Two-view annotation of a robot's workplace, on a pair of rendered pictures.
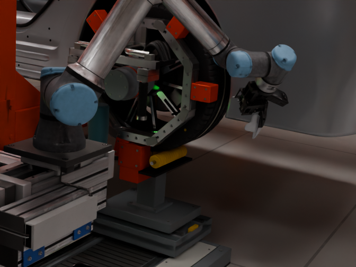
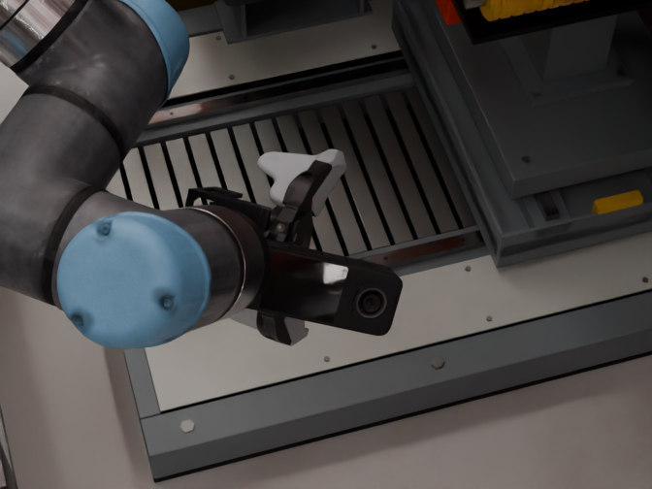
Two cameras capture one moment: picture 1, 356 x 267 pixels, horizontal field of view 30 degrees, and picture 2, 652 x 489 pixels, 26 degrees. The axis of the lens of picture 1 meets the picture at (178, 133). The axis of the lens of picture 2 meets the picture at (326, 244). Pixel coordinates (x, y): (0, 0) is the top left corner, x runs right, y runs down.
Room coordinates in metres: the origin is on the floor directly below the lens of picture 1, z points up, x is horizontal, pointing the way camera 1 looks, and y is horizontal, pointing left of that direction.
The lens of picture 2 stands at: (1.67, -0.68, 1.77)
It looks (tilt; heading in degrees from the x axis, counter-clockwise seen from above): 54 degrees down; 45
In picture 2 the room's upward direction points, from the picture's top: straight up
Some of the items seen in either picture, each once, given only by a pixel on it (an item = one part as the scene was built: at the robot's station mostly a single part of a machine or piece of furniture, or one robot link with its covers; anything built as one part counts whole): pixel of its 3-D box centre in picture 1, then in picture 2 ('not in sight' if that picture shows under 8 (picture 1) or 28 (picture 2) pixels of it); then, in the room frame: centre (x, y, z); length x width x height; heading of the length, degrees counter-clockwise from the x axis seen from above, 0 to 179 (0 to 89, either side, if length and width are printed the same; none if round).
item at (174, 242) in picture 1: (149, 223); (552, 99); (2.94, 0.11, 0.13); 0.50 x 0.36 x 0.10; 62
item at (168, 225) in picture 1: (151, 185); (570, 11); (2.94, 0.11, 0.32); 0.40 x 0.30 x 0.28; 62
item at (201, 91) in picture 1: (204, 91); not in sight; (2.64, -0.09, 0.85); 0.09 x 0.08 x 0.07; 62
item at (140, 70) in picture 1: (148, 73); not in sight; (2.52, 0.13, 0.93); 0.09 x 0.05 x 0.05; 152
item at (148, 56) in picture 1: (145, 43); not in sight; (2.63, 0.16, 1.03); 0.19 x 0.18 x 0.11; 152
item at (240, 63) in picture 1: (245, 63); (20, 201); (1.90, -0.18, 1.09); 0.11 x 0.11 x 0.08; 22
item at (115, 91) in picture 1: (130, 82); not in sight; (2.72, 0.22, 0.85); 0.21 x 0.14 x 0.14; 152
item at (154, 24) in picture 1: (139, 80); not in sight; (2.79, 0.19, 0.85); 0.54 x 0.07 x 0.54; 62
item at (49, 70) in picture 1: (61, 89); not in sight; (1.81, 0.34, 0.98); 0.13 x 0.12 x 0.14; 22
